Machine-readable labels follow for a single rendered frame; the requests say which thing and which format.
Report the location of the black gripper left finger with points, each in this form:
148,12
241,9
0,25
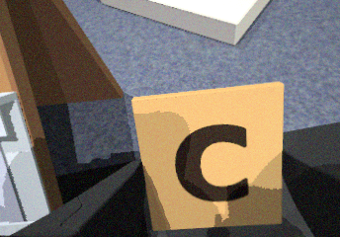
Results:
111,208

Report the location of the tan square tile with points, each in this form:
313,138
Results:
212,158

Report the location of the white flat square slab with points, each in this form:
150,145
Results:
222,20

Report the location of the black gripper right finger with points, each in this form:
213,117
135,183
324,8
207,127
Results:
314,184

